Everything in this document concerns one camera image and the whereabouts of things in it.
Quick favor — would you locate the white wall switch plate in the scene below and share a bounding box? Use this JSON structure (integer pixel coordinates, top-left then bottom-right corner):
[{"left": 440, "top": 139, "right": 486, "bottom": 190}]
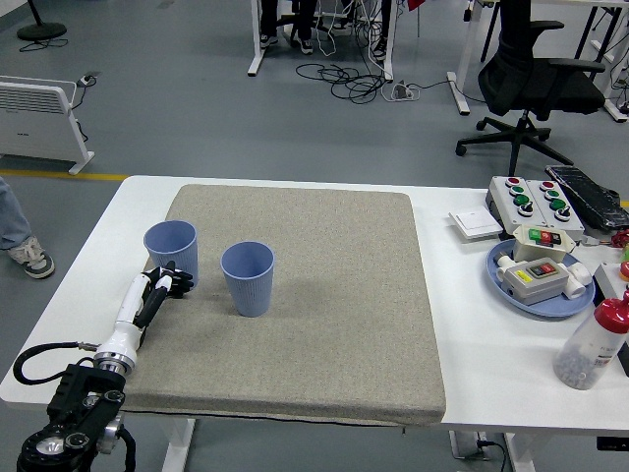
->
[{"left": 447, "top": 206, "right": 505, "bottom": 241}]

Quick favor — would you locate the white under-table power strip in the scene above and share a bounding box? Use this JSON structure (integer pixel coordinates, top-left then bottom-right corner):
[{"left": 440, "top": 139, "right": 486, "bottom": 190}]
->
[{"left": 449, "top": 431, "right": 507, "bottom": 462}]

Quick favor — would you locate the grey-brown fabric mat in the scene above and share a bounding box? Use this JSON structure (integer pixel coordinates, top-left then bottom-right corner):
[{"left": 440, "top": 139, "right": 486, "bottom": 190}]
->
[{"left": 92, "top": 184, "right": 448, "bottom": 428}]

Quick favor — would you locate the black office chair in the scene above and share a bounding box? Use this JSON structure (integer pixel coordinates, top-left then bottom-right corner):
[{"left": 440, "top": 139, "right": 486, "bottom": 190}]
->
[{"left": 455, "top": 0, "right": 606, "bottom": 177}]

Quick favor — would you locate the white panel heater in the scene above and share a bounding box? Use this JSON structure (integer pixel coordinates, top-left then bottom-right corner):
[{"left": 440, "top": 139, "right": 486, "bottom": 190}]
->
[{"left": 0, "top": 75, "right": 96, "bottom": 176}]

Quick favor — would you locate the white table leg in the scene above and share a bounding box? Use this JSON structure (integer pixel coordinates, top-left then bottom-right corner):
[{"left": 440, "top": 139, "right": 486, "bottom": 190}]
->
[
  {"left": 503, "top": 433, "right": 538, "bottom": 472},
  {"left": 160, "top": 417, "right": 198, "bottom": 472}
]

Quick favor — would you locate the person's leg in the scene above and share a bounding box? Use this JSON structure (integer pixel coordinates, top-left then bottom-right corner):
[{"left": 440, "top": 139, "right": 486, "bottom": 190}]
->
[{"left": 0, "top": 177, "right": 56, "bottom": 280}]

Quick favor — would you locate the white desk frame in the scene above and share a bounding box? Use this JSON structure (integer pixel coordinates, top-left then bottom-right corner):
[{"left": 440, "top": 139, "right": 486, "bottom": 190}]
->
[
  {"left": 247, "top": 0, "right": 396, "bottom": 83},
  {"left": 579, "top": 0, "right": 629, "bottom": 123},
  {"left": 445, "top": 0, "right": 495, "bottom": 117}
]

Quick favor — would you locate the grey four-button control box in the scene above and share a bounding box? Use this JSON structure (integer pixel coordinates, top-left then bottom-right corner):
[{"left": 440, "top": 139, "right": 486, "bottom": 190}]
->
[
  {"left": 486, "top": 175, "right": 543, "bottom": 231},
  {"left": 525, "top": 179, "right": 586, "bottom": 236}
]

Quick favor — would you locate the black wrapped keyboard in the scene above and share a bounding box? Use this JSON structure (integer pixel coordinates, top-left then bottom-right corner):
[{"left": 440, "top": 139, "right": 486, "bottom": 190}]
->
[{"left": 544, "top": 164, "right": 629, "bottom": 232}]

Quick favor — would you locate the black round stand base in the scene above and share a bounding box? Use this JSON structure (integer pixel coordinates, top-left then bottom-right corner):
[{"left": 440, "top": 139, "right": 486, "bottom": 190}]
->
[{"left": 17, "top": 0, "right": 69, "bottom": 42}]

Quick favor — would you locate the blue round plate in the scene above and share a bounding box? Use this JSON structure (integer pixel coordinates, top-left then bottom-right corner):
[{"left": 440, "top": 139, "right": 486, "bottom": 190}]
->
[{"left": 485, "top": 239, "right": 597, "bottom": 320}]

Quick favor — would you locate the blue ribbed plastic cup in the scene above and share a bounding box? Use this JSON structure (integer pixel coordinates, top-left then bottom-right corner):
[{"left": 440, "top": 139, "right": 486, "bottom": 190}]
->
[
  {"left": 143, "top": 219, "right": 200, "bottom": 290},
  {"left": 220, "top": 240, "right": 276, "bottom": 318}
]

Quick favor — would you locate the white push-button switch box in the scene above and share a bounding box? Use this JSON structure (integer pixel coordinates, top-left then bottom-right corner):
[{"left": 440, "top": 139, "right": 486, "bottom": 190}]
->
[{"left": 512, "top": 224, "right": 577, "bottom": 263}]

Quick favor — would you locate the white box with red button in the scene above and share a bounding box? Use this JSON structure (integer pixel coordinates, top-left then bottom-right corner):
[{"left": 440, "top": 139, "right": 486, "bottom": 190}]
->
[{"left": 593, "top": 262, "right": 629, "bottom": 302}]

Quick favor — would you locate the person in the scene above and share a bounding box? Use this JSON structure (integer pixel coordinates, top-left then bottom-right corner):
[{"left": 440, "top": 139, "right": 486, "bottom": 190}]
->
[
  {"left": 257, "top": 0, "right": 315, "bottom": 55},
  {"left": 316, "top": 0, "right": 393, "bottom": 61}
]

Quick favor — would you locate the black floor cable bundle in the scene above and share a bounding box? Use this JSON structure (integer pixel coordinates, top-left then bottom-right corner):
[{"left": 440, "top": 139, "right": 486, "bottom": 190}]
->
[{"left": 294, "top": 61, "right": 394, "bottom": 104}]

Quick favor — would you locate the clear bottle with red cap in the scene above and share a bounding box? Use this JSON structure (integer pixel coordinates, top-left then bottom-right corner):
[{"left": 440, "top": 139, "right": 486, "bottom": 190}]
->
[{"left": 551, "top": 290, "right": 629, "bottom": 391}]

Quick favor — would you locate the grey push-button switch box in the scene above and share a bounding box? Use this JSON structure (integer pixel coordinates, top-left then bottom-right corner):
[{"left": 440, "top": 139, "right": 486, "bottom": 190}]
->
[{"left": 494, "top": 251, "right": 592, "bottom": 307}]

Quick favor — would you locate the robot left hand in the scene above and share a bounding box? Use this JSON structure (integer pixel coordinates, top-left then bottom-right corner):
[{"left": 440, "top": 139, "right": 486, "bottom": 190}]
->
[{"left": 94, "top": 262, "right": 194, "bottom": 368}]

